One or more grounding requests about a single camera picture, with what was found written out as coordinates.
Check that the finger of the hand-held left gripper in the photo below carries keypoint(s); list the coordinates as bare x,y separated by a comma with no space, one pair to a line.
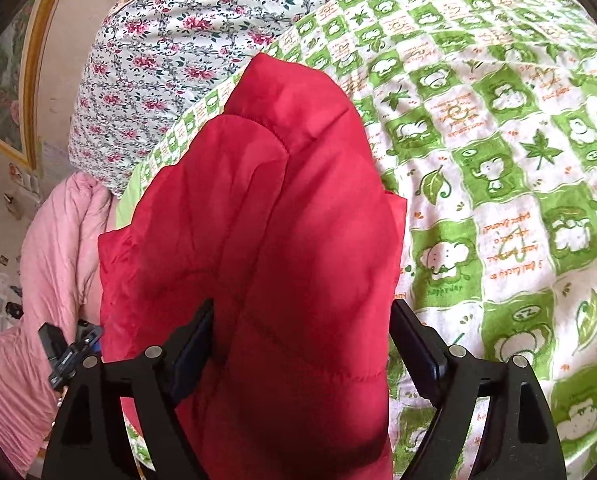
92,334
49,341

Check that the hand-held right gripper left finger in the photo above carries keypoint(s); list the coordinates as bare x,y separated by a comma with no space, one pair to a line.
193,350

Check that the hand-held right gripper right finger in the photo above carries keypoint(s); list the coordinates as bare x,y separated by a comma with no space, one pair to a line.
418,345

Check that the red quilted jacket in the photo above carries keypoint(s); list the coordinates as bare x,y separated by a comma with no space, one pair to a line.
278,210

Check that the pink duvet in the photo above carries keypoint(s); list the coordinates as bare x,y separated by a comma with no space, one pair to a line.
53,260

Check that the green printed blanket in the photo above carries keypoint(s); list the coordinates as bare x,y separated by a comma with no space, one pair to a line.
478,160

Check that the floral pink white pillow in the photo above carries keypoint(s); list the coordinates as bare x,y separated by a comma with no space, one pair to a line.
178,35

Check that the gold framed wall picture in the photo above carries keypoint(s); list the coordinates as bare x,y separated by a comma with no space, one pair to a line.
3,85

